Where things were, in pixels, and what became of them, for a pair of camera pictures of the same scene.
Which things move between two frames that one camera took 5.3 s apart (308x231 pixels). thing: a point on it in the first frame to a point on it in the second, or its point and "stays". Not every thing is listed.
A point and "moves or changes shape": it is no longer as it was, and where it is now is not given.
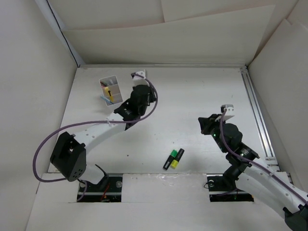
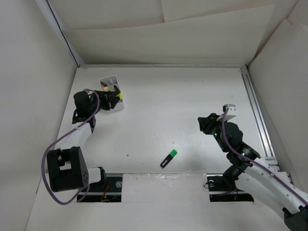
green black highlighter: (173, 156) moves or changes shape
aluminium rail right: (270, 159) stays
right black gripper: (206, 123) stays
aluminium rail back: (161, 66) stays
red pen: (104, 84) stays
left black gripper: (152, 97) to (108, 99)
